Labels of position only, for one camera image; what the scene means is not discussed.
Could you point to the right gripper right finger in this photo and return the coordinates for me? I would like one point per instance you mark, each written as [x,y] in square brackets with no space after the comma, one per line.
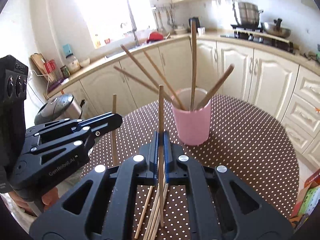
[220,204]

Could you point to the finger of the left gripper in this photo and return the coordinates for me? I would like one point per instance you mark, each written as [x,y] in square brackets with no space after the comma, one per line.
[58,133]
[99,125]

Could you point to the kitchen faucet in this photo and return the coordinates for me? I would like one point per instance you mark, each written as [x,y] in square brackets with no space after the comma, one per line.
[127,21]

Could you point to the left hand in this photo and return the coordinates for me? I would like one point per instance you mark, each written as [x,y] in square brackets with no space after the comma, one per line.
[48,200]

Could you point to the silver rice cooker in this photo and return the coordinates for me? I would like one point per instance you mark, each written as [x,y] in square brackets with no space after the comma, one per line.
[60,107]

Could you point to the white bowl on counter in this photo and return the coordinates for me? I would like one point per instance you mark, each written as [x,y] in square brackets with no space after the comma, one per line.
[85,63]

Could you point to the glass jar on counter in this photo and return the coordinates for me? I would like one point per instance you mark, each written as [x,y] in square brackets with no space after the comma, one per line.
[72,64]

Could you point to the pink cylindrical utensil cup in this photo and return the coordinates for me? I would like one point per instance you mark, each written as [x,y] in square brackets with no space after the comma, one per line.
[193,127]

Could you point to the brown polka dot tablecloth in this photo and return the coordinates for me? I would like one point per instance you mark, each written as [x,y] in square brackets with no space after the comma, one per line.
[242,137]

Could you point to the red cloth by sink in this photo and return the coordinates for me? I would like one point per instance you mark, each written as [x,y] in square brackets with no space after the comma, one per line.
[154,37]

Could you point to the colourful cardboard box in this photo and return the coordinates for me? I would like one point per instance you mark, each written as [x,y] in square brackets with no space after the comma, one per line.
[308,199]

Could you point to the white cup on counter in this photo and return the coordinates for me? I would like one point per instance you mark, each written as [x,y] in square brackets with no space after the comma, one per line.
[201,31]

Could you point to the gas stove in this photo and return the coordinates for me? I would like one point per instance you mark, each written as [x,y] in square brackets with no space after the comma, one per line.
[258,35]

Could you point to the large steel stockpot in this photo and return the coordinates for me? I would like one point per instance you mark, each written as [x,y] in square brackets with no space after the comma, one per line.
[247,15]

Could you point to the steel wok with handle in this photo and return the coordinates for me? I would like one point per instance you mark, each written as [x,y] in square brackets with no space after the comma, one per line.
[274,28]

